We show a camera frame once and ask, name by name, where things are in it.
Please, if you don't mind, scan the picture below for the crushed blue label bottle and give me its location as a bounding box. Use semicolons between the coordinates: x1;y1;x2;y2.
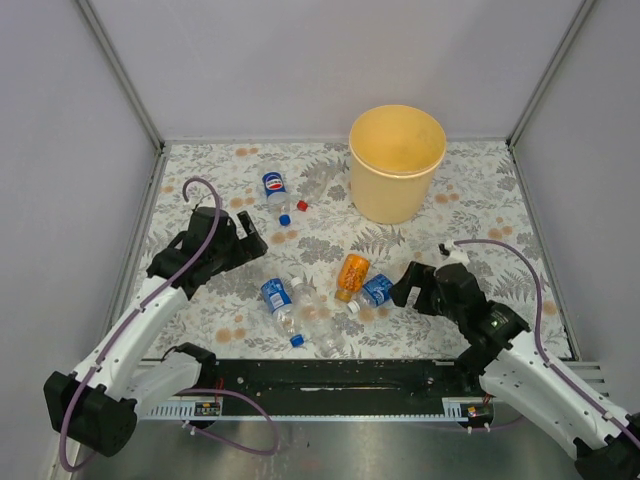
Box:
346;265;408;314

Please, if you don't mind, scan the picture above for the orange label plastic bottle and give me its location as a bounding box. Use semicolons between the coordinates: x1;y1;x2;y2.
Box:
335;254;370;303

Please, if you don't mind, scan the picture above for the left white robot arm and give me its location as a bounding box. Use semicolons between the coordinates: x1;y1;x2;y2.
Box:
44;207;268;457

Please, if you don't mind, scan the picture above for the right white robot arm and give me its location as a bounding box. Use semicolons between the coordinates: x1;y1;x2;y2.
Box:
390;262;639;479

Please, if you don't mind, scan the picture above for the yellow plastic bin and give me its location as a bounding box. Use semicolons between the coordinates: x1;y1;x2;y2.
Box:
349;105;447;224

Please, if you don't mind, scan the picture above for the Pepsi label plastic bottle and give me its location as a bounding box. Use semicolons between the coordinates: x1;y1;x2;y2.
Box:
260;162;291;227

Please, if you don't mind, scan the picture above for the blue label bottle blue cap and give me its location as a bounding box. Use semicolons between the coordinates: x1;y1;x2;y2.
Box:
261;278;305;348

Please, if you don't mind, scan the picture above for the clear bottle red cap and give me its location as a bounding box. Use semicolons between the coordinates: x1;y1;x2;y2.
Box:
295;160;348;212

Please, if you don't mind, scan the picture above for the floral patterned table mat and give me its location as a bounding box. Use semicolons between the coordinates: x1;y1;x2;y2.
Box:
140;141;573;359

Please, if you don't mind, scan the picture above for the clear bottle white cap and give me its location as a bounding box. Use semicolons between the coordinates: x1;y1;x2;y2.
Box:
291;277;345;358

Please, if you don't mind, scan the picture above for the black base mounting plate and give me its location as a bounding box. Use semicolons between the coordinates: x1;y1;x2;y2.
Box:
196;359;484;407

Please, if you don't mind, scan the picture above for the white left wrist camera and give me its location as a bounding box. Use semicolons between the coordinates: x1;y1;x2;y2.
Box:
184;200;208;212

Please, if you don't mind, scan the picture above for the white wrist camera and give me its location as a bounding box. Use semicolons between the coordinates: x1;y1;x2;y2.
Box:
184;200;208;212
438;240;469;267

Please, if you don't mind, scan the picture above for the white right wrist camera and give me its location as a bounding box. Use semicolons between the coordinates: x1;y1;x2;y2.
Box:
438;240;469;267

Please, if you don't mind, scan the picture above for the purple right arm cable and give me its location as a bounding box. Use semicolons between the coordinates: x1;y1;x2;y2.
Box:
419;238;640;449

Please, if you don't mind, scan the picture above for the white slotted cable duct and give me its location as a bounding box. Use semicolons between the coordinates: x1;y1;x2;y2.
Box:
142;392;494;423

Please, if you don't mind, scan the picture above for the left aluminium frame post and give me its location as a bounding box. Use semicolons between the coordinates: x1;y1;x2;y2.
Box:
73;0;165;152

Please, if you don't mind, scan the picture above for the aluminium frame post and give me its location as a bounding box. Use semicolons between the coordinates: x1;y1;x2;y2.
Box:
73;0;165;152
506;0;600;150

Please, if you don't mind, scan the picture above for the right aluminium frame post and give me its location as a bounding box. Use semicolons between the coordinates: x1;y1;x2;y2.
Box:
506;0;600;150

